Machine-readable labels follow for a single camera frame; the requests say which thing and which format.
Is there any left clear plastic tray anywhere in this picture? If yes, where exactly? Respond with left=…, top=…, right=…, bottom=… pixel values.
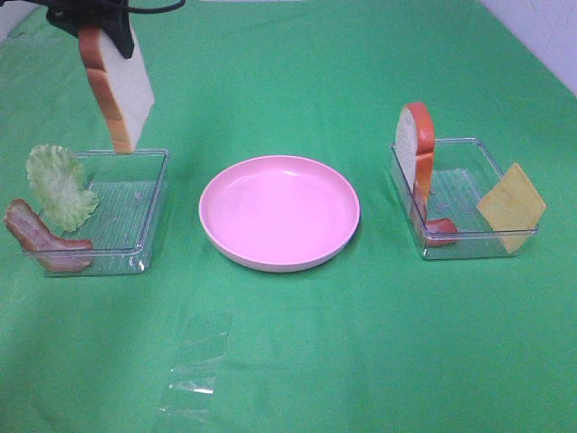
left=23, top=149, right=169, bottom=276

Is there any green tablecloth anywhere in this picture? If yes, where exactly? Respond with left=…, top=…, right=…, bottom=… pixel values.
left=1, top=1, right=576, bottom=432

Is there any green lettuce leaf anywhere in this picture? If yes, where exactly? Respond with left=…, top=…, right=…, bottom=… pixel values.
left=25, top=144, right=99, bottom=232

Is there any toast bread slice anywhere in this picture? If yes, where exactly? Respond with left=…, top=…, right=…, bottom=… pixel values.
left=395, top=102, right=435, bottom=199
left=78, top=26, right=155, bottom=153

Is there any clear plastic film sheet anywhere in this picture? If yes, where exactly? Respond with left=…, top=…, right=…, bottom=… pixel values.
left=155, top=311, right=233, bottom=432

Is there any yellow cheese slice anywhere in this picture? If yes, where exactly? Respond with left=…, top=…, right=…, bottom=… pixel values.
left=476, top=162, right=547, bottom=254

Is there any pink round plate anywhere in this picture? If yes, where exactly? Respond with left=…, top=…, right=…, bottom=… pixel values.
left=198, top=155, right=361, bottom=272

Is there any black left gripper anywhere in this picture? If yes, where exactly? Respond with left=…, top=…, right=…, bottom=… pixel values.
left=38, top=0, right=134, bottom=59

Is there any right clear plastic tray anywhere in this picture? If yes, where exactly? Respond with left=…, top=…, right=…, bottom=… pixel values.
left=389, top=137, right=538, bottom=260

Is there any clear plastic tray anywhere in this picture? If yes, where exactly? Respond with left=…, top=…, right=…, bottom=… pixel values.
left=389, top=137, right=538, bottom=260
left=23, top=149, right=169, bottom=276

